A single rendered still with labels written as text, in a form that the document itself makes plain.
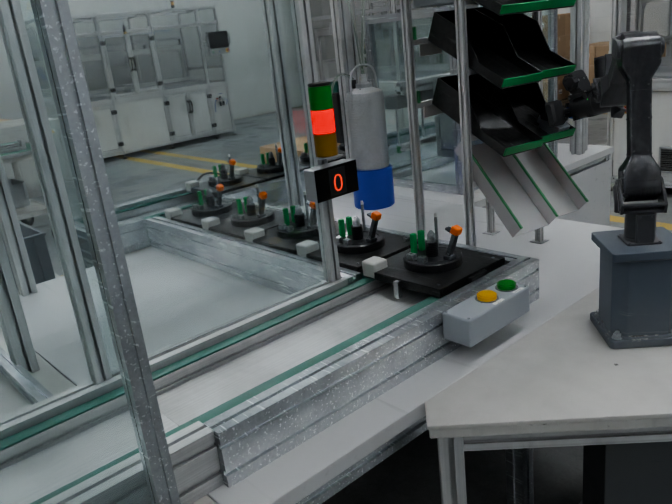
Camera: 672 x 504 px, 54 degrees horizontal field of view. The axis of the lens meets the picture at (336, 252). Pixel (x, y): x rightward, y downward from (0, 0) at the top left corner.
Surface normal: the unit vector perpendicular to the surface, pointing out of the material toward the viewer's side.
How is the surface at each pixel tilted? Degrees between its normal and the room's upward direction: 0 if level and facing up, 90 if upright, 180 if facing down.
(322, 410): 90
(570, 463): 0
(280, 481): 0
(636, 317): 90
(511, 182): 45
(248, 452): 90
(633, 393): 0
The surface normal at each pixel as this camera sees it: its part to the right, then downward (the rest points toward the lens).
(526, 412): -0.11, -0.94
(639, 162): -0.22, -0.01
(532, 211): 0.29, -0.51
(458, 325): -0.74, 0.30
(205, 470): 0.67, 0.17
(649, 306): -0.07, 0.32
